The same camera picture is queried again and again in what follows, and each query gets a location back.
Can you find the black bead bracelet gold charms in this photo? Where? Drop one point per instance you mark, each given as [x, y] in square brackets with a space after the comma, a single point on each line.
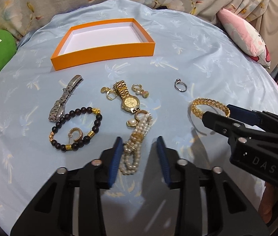
[86, 138]

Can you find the light blue bedsheet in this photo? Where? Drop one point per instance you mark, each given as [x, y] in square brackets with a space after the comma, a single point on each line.
[192, 59]

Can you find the silver metal wristwatch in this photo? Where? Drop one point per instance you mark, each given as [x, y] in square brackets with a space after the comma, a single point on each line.
[58, 110]

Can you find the pink white cushion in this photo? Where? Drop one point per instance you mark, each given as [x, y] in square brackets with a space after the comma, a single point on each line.
[245, 36]

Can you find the gold ring earring pair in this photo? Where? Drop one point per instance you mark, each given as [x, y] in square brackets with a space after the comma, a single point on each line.
[110, 93]

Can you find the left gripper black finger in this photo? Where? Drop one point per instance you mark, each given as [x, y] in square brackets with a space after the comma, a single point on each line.
[233, 129]

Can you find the person's hand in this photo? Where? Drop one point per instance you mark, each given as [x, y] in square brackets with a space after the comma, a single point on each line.
[269, 198]

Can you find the gold pearl drop earrings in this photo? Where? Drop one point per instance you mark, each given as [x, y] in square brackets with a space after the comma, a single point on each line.
[138, 89]

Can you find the gold pearl brooch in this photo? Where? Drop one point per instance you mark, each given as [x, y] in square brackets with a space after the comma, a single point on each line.
[132, 123]

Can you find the gold woven bangle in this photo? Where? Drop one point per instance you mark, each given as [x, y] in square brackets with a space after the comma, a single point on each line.
[213, 103]

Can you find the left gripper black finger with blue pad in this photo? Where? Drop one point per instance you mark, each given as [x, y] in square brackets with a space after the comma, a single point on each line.
[229, 212]
[50, 212]

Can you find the orange cardboard box tray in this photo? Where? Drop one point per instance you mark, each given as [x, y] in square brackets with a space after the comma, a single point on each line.
[102, 40]

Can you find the gold wristwatch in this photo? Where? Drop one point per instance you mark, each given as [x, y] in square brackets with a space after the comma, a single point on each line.
[130, 103]

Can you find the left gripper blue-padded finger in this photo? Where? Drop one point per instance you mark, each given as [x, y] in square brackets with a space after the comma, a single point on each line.
[265, 120]

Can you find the gold hoop earring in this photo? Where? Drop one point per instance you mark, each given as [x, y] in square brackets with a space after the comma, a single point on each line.
[75, 135]

